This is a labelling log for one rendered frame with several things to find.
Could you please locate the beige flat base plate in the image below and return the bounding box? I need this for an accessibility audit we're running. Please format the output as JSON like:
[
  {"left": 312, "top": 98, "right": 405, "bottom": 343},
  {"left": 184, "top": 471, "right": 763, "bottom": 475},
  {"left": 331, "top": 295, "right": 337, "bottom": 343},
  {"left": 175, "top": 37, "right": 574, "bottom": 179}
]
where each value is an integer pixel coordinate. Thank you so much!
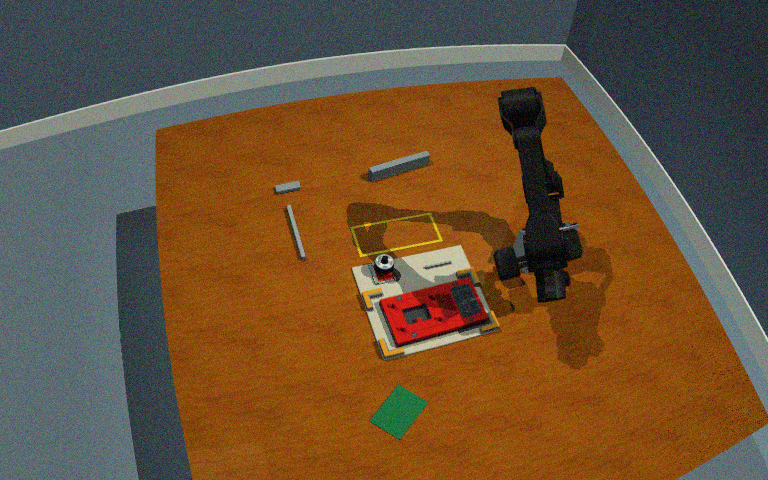
[{"left": 351, "top": 245, "right": 500, "bottom": 361}]

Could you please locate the black and grey wheel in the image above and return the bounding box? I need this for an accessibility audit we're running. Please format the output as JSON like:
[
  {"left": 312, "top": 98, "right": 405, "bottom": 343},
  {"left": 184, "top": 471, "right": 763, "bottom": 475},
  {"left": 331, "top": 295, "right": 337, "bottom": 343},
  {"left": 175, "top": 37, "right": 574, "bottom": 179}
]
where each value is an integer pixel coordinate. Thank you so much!
[{"left": 374, "top": 254, "right": 394, "bottom": 275}]

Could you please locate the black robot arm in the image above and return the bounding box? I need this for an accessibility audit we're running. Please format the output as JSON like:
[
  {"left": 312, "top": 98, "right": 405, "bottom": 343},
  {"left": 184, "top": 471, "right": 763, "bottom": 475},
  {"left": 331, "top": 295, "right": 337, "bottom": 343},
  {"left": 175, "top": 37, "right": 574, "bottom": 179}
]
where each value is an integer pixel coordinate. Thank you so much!
[{"left": 498, "top": 87, "right": 571, "bottom": 303}]

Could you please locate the green flat rectangle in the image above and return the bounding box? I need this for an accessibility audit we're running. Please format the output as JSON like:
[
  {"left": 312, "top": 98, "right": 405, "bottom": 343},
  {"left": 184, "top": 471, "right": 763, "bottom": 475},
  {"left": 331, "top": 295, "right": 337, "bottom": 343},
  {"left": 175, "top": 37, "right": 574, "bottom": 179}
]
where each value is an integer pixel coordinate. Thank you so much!
[{"left": 370, "top": 385, "right": 428, "bottom": 440}]

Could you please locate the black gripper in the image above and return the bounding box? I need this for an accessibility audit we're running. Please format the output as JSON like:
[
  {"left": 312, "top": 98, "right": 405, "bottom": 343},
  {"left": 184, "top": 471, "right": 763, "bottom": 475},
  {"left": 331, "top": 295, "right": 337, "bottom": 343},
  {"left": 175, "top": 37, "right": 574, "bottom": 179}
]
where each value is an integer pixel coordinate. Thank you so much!
[{"left": 493, "top": 228, "right": 582, "bottom": 281}]

